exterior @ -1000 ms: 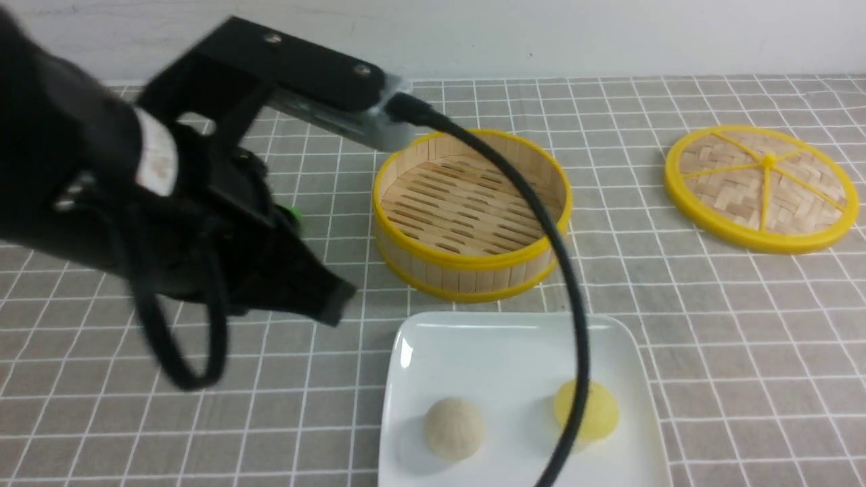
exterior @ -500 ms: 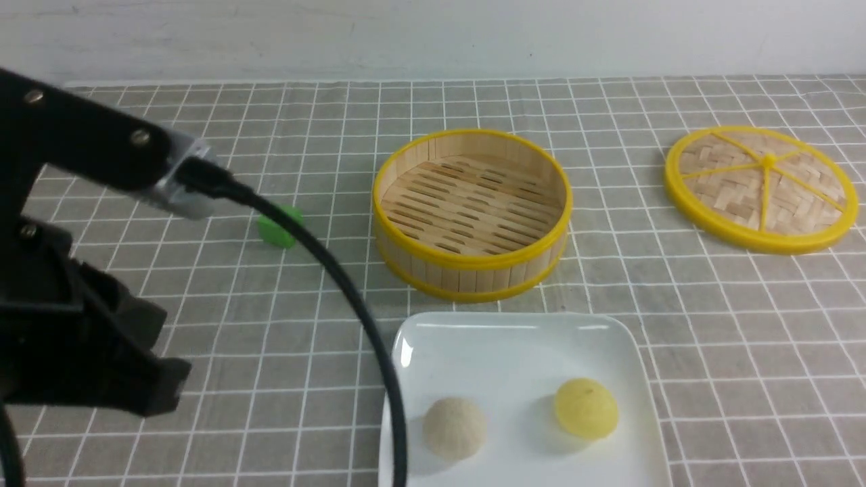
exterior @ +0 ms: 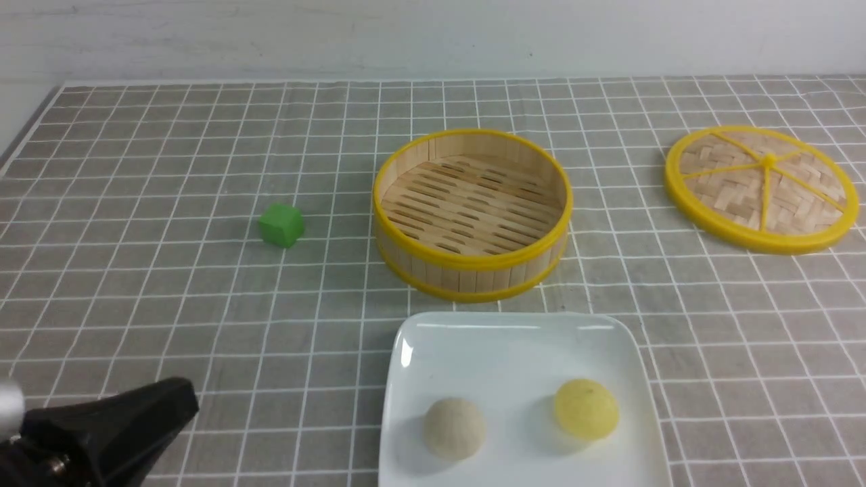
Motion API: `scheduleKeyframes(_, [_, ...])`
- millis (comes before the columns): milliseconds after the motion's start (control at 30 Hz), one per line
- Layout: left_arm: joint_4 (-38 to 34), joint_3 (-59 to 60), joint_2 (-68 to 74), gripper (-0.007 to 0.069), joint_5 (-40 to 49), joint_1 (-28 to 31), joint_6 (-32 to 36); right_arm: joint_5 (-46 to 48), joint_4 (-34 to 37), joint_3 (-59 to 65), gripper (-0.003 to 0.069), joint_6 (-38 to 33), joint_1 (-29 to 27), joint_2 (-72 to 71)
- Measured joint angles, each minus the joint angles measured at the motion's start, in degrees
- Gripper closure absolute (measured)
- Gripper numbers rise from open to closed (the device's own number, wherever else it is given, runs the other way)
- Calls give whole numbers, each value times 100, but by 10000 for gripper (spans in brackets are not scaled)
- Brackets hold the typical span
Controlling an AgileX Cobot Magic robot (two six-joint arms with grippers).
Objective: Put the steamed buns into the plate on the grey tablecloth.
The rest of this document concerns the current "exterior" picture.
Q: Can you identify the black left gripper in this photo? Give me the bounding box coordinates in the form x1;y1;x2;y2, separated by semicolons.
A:
2;378;199;486

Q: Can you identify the white steamed bun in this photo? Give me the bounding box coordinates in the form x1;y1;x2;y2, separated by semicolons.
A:
423;397;486;462

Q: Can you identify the yellow steamed bun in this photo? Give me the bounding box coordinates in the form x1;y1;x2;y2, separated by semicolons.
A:
553;379;620;442

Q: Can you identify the white square plate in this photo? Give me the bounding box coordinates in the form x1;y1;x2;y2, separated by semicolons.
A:
378;312;673;486

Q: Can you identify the grey checkered tablecloth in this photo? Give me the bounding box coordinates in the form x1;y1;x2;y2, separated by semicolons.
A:
1;75;865;486

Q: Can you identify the green cube block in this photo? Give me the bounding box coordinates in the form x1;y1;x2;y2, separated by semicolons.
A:
258;203;305;249

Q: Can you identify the bamboo steamer basket yellow rim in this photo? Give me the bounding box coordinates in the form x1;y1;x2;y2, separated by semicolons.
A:
371;129;574;302

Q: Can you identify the woven bamboo steamer lid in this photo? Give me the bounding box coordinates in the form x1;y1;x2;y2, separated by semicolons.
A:
664;126;859;255

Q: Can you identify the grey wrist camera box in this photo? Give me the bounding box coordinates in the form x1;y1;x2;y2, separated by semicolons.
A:
0;378;26;441

